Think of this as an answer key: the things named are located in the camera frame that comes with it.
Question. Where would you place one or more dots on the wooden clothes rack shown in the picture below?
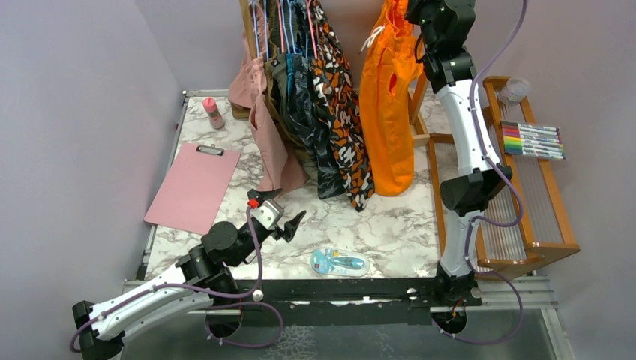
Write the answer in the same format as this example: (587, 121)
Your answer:
(420, 134)

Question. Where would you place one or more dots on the clear plastic cup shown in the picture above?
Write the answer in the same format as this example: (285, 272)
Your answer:
(514, 91)

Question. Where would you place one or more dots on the orange camouflage hanging shorts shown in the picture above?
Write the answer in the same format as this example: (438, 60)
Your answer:
(337, 107)

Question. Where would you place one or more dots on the pack of coloured markers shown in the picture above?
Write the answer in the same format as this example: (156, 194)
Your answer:
(532, 140)

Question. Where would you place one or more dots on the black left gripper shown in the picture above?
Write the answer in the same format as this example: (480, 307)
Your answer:
(289, 229)

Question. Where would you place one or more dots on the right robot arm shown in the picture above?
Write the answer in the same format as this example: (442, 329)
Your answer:
(450, 69)

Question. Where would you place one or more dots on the wooden tiered rack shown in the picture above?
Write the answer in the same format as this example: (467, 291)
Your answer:
(544, 234)

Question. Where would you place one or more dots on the pink clipboard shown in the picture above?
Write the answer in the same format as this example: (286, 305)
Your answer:
(193, 190)

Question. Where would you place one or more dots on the dark patterned hanging shorts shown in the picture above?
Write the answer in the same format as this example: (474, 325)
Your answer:
(290, 54)

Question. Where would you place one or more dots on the pink bottle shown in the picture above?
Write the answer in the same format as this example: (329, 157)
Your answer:
(214, 117)

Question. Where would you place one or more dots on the pink hanging shorts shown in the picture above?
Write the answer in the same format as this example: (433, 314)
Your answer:
(282, 169)

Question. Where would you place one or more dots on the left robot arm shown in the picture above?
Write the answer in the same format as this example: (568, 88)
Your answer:
(223, 271)

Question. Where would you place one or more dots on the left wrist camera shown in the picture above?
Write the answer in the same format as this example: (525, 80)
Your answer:
(267, 214)

